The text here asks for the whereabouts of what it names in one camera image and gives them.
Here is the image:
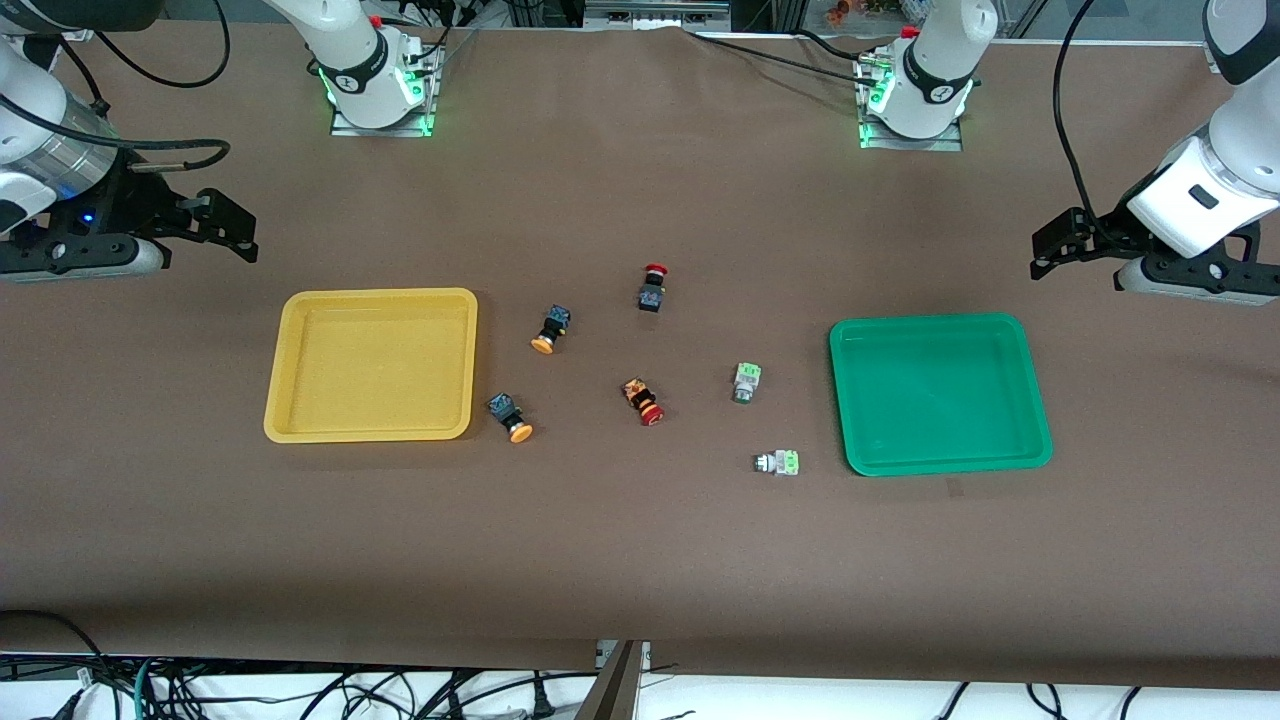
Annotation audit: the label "yellow plastic tray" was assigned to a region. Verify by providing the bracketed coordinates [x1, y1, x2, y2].
[263, 288, 479, 444]

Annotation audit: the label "brown table cover sheet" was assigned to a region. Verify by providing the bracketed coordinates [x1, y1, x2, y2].
[0, 20, 1280, 691]

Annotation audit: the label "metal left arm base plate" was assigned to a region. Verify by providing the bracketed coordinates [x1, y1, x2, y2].
[855, 52, 966, 153]

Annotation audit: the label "colourful background items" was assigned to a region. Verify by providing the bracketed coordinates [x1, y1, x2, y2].
[824, 0, 906, 27]

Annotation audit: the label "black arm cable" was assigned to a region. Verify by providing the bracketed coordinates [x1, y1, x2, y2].
[0, 0, 233, 177]
[1054, 0, 1107, 217]

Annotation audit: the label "black cable on table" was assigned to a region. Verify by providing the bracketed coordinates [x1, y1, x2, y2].
[685, 28, 886, 91]

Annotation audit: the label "black floor cable bundle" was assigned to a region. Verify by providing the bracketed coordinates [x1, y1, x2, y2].
[0, 608, 601, 720]

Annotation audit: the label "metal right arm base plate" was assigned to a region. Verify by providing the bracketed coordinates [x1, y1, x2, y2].
[330, 38, 444, 138]

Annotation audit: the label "green plastic tray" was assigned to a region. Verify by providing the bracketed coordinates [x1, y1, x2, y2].
[829, 313, 1053, 477]

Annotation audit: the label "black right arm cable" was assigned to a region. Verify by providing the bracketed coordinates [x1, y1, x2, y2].
[0, 0, 233, 177]

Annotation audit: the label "yellow push button switch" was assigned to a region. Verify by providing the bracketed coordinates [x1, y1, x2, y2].
[486, 392, 534, 444]
[530, 305, 572, 356]

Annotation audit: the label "metal table leg bracket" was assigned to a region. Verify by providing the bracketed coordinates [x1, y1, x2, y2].
[575, 640, 653, 720]

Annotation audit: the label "aluminium frame rail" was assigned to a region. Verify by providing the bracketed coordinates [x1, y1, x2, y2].
[584, 0, 733, 31]

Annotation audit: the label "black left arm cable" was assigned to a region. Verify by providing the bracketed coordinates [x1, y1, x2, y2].
[1054, 0, 1107, 217]

